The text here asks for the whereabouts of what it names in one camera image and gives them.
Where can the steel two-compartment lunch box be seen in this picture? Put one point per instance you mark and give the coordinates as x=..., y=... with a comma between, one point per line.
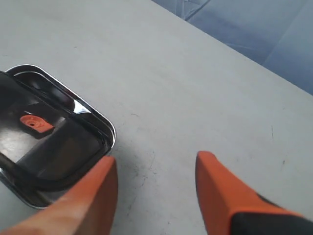
x=80, y=105

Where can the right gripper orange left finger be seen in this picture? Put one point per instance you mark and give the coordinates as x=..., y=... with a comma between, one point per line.
x=88, y=208

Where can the dark translucent lunch box lid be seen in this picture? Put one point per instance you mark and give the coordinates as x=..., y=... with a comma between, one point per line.
x=44, y=137

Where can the blue-grey backdrop cloth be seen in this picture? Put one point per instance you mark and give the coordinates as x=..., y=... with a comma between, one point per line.
x=277, y=34

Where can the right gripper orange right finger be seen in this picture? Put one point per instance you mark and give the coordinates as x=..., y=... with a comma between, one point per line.
x=230, y=207

